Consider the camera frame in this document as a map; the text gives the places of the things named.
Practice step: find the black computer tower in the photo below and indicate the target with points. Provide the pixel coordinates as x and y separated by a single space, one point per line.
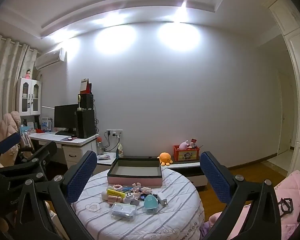
85 123

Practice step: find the orange octopus plush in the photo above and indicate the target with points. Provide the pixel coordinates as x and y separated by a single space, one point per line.
164 158

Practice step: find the pink quilt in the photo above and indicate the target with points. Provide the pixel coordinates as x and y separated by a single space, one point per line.
290 187

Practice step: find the black speaker box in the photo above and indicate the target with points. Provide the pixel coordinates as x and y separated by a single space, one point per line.
86 101

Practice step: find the white charger block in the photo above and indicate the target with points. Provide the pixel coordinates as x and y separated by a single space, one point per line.
162 198

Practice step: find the white desk with drawers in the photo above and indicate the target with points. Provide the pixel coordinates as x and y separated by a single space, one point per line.
75 145

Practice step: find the white wall air conditioner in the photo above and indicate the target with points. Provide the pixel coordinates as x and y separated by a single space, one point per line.
50 58

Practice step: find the pink padded coat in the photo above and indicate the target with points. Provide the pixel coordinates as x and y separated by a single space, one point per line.
8 125

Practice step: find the pink pig figurine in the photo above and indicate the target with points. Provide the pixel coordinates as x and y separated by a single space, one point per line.
137 185

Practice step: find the blue printed box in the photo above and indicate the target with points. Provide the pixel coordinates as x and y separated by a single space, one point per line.
46 125

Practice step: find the flat printed packet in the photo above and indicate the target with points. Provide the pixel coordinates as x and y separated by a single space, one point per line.
103 157

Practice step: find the small red tray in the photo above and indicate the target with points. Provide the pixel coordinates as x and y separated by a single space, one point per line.
40 130

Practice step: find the red printed crate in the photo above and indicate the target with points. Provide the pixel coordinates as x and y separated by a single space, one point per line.
186 153

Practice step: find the white nightstand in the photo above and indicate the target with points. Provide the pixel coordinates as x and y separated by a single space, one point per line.
106 160

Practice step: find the purple mouse pad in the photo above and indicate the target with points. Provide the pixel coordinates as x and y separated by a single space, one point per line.
75 138

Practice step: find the teal plastic case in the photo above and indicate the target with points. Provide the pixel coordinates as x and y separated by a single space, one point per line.
151 202

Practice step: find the red and beige desk calendar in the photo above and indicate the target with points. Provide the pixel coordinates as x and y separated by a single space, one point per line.
84 86

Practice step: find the blue plastic block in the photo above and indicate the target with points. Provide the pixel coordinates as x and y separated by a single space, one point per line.
128 189

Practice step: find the black frame object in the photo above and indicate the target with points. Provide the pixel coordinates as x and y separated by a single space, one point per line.
280 202

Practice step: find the beige striped curtain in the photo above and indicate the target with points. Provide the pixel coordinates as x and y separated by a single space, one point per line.
5 75

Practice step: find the black keyboard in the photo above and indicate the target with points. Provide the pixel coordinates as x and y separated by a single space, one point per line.
65 133

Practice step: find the red snack packet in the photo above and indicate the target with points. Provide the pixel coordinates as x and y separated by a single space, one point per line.
193 141

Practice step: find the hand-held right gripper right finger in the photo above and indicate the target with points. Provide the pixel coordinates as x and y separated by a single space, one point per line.
215 177

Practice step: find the steel bottle with orange cap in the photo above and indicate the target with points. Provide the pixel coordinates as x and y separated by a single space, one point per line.
100 146

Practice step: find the white glass-door cabinet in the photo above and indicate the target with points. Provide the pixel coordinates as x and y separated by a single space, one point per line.
28 96

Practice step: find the pink plush toy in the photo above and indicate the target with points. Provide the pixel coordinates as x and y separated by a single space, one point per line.
183 145

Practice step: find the black computer monitor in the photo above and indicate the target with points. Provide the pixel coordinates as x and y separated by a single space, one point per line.
65 117

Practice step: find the yellow highlighter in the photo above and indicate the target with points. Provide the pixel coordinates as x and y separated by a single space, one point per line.
115 193

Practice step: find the white wall socket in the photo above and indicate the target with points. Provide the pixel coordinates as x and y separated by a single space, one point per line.
114 132

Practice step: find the pink and black storage box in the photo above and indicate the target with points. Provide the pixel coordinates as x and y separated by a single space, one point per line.
135 172

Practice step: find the small yellow desk fan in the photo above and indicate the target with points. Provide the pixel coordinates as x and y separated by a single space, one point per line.
78 102

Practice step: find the small pink doll figurine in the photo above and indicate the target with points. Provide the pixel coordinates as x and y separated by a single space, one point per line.
28 73

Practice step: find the white low cabinet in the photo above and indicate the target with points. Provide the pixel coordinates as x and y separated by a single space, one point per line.
190 172

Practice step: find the yellow snack bag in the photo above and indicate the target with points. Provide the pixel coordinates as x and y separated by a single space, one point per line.
120 150

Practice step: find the white room door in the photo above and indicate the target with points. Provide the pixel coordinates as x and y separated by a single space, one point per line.
283 112

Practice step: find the black office chair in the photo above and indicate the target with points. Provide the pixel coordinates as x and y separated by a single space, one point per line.
27 155

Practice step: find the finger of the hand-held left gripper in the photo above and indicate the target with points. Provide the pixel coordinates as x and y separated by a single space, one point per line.
43 152
8 140

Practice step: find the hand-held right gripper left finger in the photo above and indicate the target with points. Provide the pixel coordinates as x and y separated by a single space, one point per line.
81 177

